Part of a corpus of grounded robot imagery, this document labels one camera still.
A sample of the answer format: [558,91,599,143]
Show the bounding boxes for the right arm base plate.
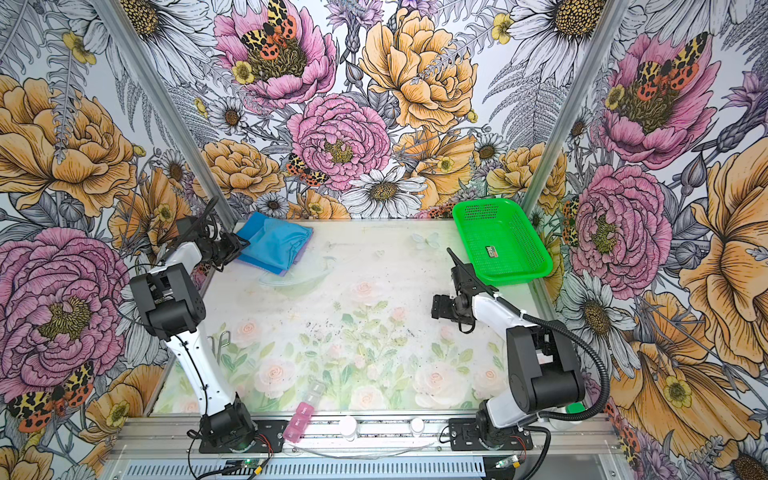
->
[448,418,534,452]

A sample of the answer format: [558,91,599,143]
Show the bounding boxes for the pink clear plastic bottle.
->
[283,382,327,443]

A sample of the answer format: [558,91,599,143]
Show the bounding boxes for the aluminium front rail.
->
[107,413,625,462]

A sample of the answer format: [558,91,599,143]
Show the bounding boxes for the right aluminium corner post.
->
[521,0,630,215]

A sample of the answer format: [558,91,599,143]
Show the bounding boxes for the white bottle green cap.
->
[549,402,586,431]

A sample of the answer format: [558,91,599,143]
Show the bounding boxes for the right black corrugated cable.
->
[446,247,611,422]

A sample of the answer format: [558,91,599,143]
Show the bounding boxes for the folded dark blue t shirt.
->
[234,212,270,241]

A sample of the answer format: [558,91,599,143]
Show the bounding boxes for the green plastic basket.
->
[452,198,553,287]

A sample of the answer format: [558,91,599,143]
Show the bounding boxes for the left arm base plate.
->
[198,420,288,454]

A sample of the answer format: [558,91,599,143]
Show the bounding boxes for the left aluminium corner post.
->
[94,1,239,232]

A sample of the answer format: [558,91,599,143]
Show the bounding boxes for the white bottle cap right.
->
[409,417,425,437]

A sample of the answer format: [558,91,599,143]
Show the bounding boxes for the aluminium corner post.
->
[94,1,239,232]
[521,0,630,215]

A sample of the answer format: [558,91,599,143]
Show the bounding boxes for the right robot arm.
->
[431,262,588,447]

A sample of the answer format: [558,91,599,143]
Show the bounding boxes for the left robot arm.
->
[129,216,256,451]

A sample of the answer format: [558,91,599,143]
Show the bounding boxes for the white bottle cap left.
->
[338,415,359,442]

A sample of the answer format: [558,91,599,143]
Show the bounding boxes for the light blue t shirt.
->
[238,217,313,276]

